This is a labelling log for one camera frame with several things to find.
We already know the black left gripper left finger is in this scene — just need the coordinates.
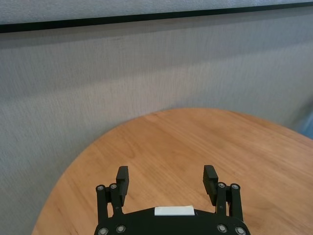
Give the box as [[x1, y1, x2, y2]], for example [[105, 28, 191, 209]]
[[95, 165, 130, 219]]

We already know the black horizontal wall strip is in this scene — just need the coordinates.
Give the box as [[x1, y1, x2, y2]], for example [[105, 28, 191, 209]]
[[0, 4, 313, 34]]

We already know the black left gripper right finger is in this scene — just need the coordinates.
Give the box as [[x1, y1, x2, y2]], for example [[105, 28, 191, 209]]
[[202, 164, 244, 218]]

